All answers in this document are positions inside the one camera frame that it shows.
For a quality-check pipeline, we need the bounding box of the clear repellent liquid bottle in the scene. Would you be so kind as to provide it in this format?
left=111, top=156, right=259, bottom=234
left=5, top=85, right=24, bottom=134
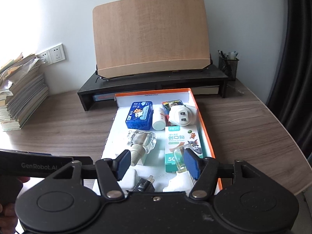
left=126, top=129, right=157, bottom=154

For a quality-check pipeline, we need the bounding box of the white cardboard adapter box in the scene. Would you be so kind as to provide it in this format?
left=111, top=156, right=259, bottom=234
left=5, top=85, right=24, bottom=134
left=129, top=148, right=148, bottom=166

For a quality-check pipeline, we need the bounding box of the white repellent plug green button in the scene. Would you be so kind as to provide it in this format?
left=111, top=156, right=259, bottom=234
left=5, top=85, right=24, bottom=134
left=169, top=105, right=196, bottom=126

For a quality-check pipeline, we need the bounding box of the stack of books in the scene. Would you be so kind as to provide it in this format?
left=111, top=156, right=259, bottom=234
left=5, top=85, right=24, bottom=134
left=1, top=54, right=49, bottom=132

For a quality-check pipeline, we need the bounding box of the white pill bottle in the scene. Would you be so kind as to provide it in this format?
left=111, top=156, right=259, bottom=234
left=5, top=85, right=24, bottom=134
left=152, top=107, right=166, bottom=131

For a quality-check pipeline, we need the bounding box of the white wall socket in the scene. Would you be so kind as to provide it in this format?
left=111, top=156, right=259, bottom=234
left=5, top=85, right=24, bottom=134
left=50, top=43, right=66, bottom=63
left=36, top=50, right=53, bottom=66

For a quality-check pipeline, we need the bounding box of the person left hand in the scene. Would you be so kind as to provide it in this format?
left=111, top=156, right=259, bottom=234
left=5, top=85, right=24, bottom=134
left=1, top=175, right=30, bottom=233

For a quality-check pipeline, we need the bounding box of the teal adhesive bandage box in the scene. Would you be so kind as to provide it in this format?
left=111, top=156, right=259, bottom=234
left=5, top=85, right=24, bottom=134
left=164, top=126, right=203, bottom=173

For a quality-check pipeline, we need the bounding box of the book under riser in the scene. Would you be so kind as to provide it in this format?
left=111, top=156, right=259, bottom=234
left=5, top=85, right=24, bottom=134
left=93, top=94, right=115, bottom=102

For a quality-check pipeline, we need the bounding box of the black mesh pen holder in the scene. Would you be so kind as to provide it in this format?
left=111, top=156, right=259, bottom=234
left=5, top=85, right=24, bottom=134
left=218, top=50, right=239, bottom=81

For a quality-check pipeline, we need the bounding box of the white wall socket right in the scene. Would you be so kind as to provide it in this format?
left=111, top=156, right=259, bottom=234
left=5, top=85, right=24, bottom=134
left=50, top=43, right=66, bottom=63

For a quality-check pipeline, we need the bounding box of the black power adapter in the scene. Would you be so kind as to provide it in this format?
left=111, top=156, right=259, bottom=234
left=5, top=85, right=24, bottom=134
left=133, top=175, right=155, bottom=192

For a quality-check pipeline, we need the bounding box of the red blue playing card box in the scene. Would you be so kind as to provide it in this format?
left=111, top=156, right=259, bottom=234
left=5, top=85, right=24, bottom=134
left=162, top=99, right=186, bottom=125

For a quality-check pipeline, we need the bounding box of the white USB charger cube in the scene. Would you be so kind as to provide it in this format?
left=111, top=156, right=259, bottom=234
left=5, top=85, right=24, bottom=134
left=123, top=169, right=139, bottom=191

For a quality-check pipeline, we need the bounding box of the white repellent heater with bottle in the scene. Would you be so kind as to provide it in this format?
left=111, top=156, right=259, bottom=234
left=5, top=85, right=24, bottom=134
left=163, top=147, right=195, bottom=195

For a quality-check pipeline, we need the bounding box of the black monitor riser stand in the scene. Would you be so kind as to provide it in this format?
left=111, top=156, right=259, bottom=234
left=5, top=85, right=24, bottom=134
left=77, top=65, right=229, bottom=111

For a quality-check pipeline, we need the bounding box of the blue dental floss box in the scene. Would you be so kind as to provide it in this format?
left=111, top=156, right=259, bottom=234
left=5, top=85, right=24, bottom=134
left=125, top=101, right=153, bottom=130

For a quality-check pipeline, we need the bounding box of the dark curtain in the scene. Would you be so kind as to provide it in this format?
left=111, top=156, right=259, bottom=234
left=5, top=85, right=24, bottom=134
left=267, top=0, right=311, bottom=159

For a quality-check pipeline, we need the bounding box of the wooden book stand board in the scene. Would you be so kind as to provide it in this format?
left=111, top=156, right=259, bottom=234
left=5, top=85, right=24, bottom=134
left=93, top=0, right=211, bottom=79

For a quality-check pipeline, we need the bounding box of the orange white cardboard tray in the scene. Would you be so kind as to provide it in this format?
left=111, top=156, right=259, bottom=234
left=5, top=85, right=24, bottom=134
left=102, top=88, right=215, bottom=193

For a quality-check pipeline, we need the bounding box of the white wall socket left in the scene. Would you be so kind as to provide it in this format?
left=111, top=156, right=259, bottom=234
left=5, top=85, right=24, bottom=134
left=36, top=50, right=53, bottom=66

